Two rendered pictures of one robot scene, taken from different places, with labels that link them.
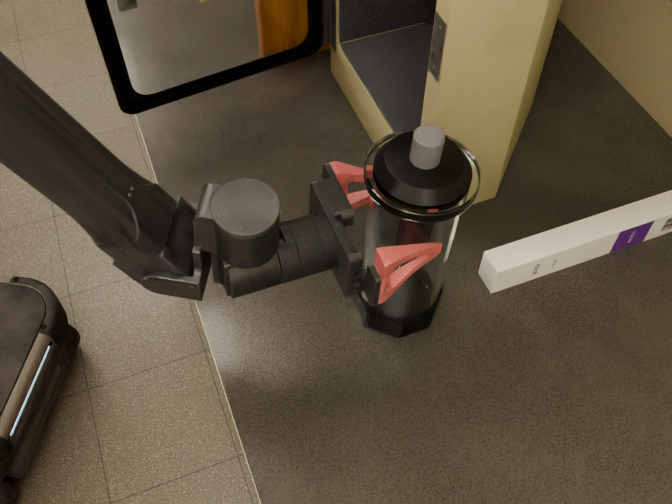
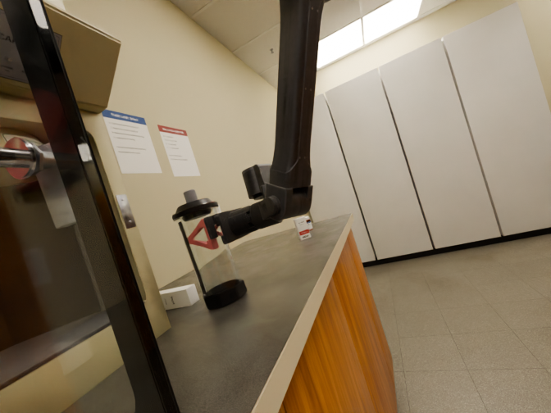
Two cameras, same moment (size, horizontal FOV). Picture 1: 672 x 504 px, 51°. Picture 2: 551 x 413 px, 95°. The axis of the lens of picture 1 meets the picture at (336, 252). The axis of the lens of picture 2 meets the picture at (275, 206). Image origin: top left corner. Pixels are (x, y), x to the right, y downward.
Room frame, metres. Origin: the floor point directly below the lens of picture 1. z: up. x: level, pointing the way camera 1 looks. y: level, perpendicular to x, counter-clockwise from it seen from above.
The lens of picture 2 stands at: (0.75, 0.47, 1.12)
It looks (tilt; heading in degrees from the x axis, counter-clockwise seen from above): 1 degrees down; 224
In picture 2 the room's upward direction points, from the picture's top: 18 degrees counter-clockwise
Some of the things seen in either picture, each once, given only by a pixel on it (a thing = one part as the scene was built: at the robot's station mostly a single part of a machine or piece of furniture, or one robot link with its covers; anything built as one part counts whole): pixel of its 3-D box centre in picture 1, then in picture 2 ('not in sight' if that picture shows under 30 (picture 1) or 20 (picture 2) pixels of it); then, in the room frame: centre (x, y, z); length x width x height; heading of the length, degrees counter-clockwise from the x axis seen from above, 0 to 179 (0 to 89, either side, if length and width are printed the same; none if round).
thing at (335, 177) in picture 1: (364, 201); (208, 233); (0.47, -0.03, 1.10); 0.09 x 0.07 x 0.07; 112
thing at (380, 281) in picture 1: (391, 250); not in sight; (0.40, -0.05, 1.10); 0.09 x 0.07 x 0.07; 111
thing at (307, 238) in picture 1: (309, 244); (243, 221); (0.41, 0.03, 1.11); 0.10 x 0.07 x 0.07; 22
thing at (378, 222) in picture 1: (408, 239); (210, 251); (0.45, -0.08, 1.06); 0.11 x 0.11 x 0.21
